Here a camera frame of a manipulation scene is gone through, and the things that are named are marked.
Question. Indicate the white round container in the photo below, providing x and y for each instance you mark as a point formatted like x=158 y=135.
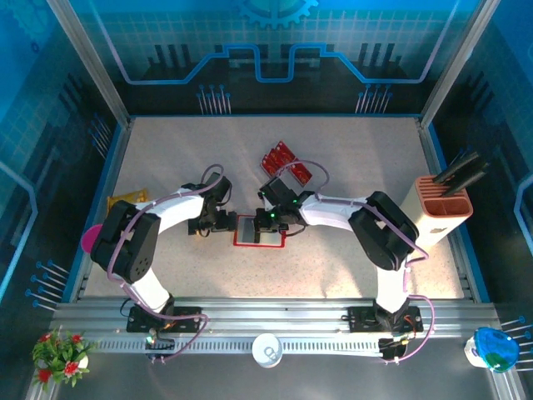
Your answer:
x=267 y=350

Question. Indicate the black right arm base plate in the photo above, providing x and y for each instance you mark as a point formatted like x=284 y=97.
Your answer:
x=362 y=318

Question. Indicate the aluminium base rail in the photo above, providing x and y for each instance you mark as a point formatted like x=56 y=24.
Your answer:
x=270 y=316

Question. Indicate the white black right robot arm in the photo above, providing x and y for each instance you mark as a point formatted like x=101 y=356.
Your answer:
x=333 y=210

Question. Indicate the pink plastic cup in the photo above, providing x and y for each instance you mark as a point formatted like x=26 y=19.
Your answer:
x=91 y=239

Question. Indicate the artificial red flower plant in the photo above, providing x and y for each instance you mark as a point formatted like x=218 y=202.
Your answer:
x=58 y=354

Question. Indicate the yellow snack bag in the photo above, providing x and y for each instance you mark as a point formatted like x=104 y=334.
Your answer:
x=133 y=195

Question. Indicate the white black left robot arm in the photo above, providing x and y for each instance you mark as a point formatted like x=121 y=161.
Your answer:
x=175 y=210

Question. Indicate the red credit card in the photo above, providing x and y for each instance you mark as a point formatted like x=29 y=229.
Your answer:
x=284 y=150
x=278 y=156
x=271 y=163

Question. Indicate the beige knife block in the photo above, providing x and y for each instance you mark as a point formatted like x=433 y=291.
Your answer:
x=447 y=206

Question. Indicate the dark credit card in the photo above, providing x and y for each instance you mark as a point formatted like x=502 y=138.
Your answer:
x=245 y=230

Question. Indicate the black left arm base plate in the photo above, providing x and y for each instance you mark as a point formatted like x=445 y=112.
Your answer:
x=141 y=323

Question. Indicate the aluminium frame post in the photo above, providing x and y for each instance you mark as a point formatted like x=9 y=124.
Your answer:
x=88 y=54
x=460 y=54

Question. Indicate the red snack packets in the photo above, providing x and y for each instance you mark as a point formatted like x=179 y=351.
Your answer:
x=300 y=174

